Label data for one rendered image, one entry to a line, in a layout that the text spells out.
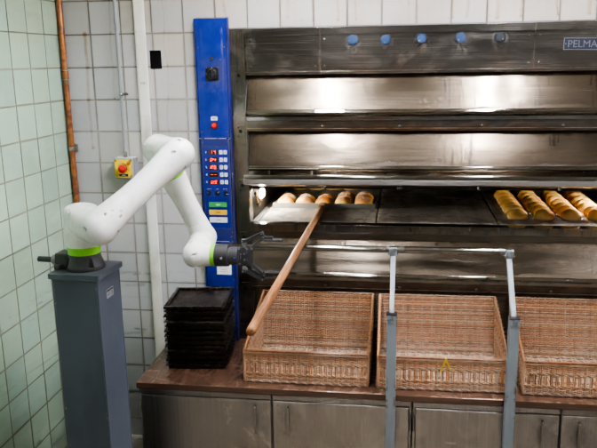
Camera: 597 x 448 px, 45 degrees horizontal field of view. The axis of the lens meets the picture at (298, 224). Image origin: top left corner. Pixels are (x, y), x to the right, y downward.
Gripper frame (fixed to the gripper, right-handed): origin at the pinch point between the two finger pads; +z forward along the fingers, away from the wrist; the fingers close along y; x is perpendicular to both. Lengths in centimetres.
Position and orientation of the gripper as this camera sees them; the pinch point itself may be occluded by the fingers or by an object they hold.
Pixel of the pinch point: (279, 256)
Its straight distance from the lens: 287.7
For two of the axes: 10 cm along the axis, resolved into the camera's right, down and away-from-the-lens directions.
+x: -1.5, 2.2, -9.6
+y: 0.2, 9.7, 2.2
